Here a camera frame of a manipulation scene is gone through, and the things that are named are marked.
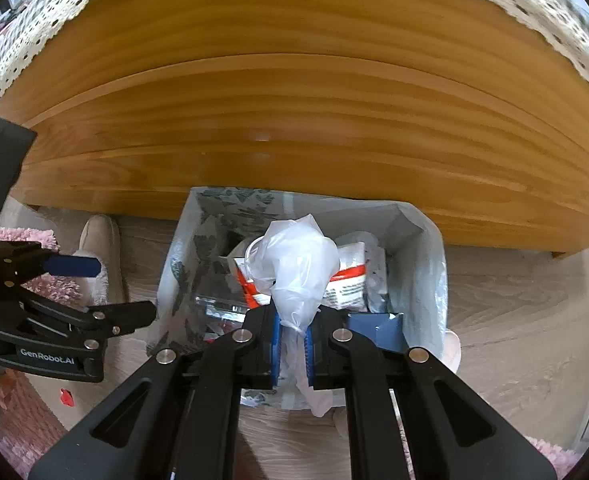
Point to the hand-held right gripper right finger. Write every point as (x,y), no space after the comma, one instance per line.
(309,360)

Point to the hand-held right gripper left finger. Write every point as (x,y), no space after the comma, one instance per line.
(275,355)

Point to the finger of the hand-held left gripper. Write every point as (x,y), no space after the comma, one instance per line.
(124,316)
(72,266)

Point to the dark blue cardboard box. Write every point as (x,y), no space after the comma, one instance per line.
(374,332)

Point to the red and white wrapper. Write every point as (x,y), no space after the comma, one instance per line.
(354,280)

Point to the white plastic bag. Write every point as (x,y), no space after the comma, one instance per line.
(294,260)

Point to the bin with leaf print bag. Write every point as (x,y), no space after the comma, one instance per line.
(414,270)

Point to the beige slipper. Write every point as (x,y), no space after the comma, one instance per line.
(99,250)

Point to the small red scrap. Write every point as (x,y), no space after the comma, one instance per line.
(66,397)

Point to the wooden bed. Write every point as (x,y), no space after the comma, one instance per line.
(274,110)

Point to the person's right leg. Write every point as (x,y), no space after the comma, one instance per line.
(554,460)

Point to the brown checked bedspread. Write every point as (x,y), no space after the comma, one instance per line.
(549,25)

